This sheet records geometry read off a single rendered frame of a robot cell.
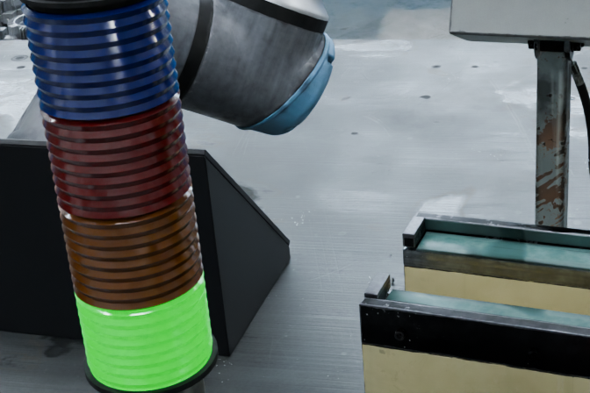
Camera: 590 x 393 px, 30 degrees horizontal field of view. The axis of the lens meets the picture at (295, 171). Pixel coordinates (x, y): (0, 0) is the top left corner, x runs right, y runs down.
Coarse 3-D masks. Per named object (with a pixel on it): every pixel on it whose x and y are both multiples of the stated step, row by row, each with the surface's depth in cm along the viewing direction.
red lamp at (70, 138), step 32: (64, 128) 45; (96, 128) 45; (128, 128) 45; (160, 128) 46; (64, 160) 46; (96, 160) 45; (128, 160) 45; (160, 160) 46; (64, 192) 47; (96, 192) 46; (128, 192) 46; (160, 192) 47
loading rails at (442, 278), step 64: (448, 256) 83; (512, 256) 81; (576, 256) 81; (384, 320) 75; (448, 320) 73; (512, 320) 72; (576, 320) 73; (384, 384) 77; (448, 384) 75; (512, 384) 73; (576, 384) 71
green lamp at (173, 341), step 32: (192, 288) 50; (96, 320) 49; (128, 320) 48; (160, 320) 49; (192, 320) 50; (96, 352) 50; (128, 352) 49; (160, 352) 49; (192, 352) 50; (128, 384) 50; (160, 384) 50
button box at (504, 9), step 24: (456, 0) 93; (480, 0) 93; (504, 0) 92; (528, 0) 91; (552, 0) 90; (576, 0) 90; (456, 24) 93; (480, 24) 93; (504, 24) 92; (528, 24) 91; (552, 24) 90; (576, 24) 90
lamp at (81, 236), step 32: (192, 192) 50; (64, 224) 48; (96, 224) 47; (128, 224) 46; (160, 224) 47; (192, 224) 49; (96, 256) 47; (128, 256) 47; (160, 256) 48; (192, 256) 49; (96, 288) 48; (128, 288) 48; (160, 288) 48
